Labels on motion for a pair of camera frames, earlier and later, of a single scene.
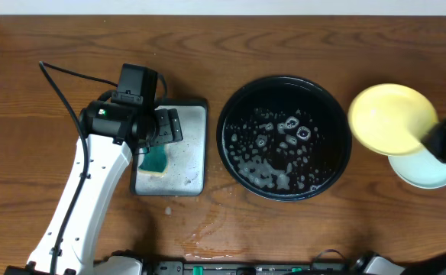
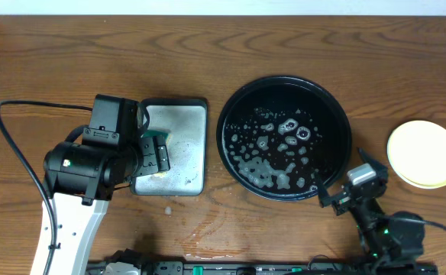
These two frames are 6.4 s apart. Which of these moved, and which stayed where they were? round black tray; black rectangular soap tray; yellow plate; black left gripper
Moved: black left gripper; yellow plate
Stayed: round black tray; black rectangular soap tray
